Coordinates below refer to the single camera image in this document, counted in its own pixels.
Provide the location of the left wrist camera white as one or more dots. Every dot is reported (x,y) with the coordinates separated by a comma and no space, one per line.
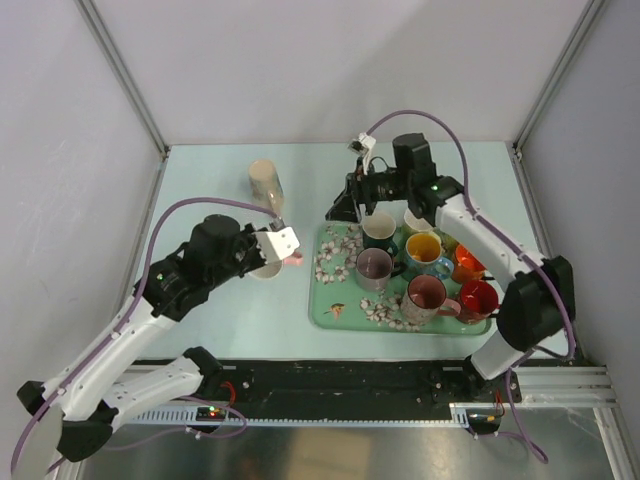
(276,246)

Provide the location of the green floral tray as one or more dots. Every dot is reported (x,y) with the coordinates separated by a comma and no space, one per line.
(337,302)

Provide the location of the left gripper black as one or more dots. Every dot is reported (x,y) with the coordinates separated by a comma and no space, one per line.
(259,255)

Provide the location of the light green mug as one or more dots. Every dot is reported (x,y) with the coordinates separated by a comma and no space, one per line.
(413,225)

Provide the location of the blue floral mug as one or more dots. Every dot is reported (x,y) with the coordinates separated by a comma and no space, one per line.
(424,255)

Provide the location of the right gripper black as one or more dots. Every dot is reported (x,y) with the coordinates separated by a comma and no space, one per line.
(358,192)

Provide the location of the cream floral mug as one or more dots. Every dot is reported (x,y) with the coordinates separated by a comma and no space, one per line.
(265,185)

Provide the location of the dark green mug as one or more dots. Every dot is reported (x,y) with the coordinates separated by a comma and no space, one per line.
(378,231)

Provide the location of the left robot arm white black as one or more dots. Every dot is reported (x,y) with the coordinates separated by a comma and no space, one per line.
(86,399)

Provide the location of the red mug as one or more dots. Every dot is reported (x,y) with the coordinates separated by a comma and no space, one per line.
(478,300)

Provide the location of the light pink mug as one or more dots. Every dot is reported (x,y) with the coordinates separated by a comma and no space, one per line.
(272,270)

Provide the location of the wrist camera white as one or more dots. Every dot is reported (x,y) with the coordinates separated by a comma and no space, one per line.
(363,145)
(276,246)

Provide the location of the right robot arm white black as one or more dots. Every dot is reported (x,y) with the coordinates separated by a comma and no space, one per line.
(538,291)

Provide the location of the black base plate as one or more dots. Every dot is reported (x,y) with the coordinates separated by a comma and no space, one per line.
(352,386)

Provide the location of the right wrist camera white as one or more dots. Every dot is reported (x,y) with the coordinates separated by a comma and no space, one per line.
(363,145)

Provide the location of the orange mug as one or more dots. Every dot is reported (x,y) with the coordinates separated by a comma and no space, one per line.
(467,268)

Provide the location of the grey cable duct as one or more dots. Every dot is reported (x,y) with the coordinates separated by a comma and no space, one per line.
(448,415)

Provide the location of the mauve mug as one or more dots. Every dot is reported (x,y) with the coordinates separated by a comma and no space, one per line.
(375,268)

